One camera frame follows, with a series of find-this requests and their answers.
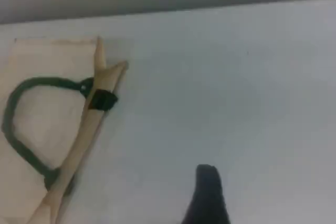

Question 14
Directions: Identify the green fabric bag tab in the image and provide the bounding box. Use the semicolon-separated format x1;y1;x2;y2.
88;89;119;112

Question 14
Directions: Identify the green rope bag handle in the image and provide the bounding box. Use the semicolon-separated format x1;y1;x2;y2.
1;76;95;190

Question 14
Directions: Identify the white canvas bag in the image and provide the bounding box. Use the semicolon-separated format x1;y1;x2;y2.
0;36;129;224

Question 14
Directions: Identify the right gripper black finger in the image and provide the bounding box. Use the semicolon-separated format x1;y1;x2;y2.
181;164;232;224

